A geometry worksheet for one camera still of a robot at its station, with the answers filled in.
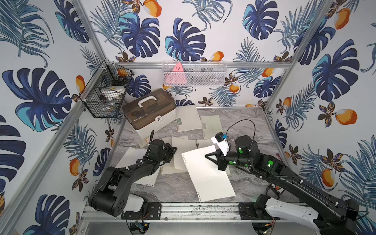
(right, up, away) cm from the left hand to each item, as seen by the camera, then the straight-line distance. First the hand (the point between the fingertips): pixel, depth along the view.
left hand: (178, 145), depth 88 cm
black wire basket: (-45, +43, +3) cm, 62 cm away
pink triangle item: (-1, +42, +1) cm, 42 cm away
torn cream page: (+16, -15, -20) cm, 30 cm away
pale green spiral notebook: (+23, +11, +25) cm, 36 cm away
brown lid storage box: (-17, +20, +3) cm, 26 cm away
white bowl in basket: (-35, +29, -8) cm, 46 cm away
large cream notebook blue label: (0, -9, -9) cm, 13 cm away
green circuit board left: (-18, -38, -15) cm, 45 cm away
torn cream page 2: (-31, -9, +6) cm, 33 cm away
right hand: (+14, -1, -22) cm, 26 cm away
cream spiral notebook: (+5, +17, +25) cm, 30 cm away
